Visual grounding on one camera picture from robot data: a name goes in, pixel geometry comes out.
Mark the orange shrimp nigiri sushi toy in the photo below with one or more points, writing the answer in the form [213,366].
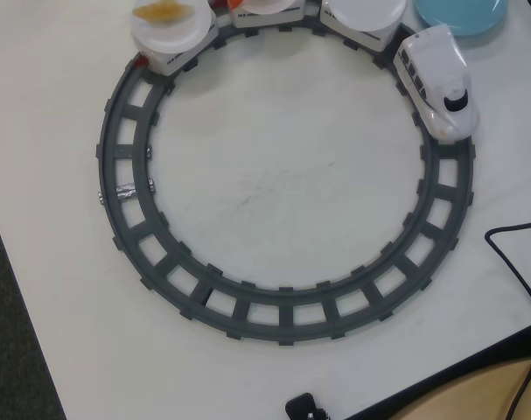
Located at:
[235,3]

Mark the white Shinkansen toy locomotive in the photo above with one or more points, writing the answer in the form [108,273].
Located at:
[435,74]

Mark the tan fried tofu sushi toy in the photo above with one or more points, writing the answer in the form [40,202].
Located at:
[160,9]

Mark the light blue ceramic dish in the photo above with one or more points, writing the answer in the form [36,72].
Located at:
[459,17]

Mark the grey circular toy train track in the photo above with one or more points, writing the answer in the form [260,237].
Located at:
[265,315]

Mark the silver foil tape strip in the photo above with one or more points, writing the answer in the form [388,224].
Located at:
[126,192]

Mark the white toy train car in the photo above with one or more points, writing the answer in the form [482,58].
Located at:
[265,20]
[173,63]
[370,38]

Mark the black plastic clamp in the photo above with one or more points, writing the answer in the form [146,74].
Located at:
[304,404]

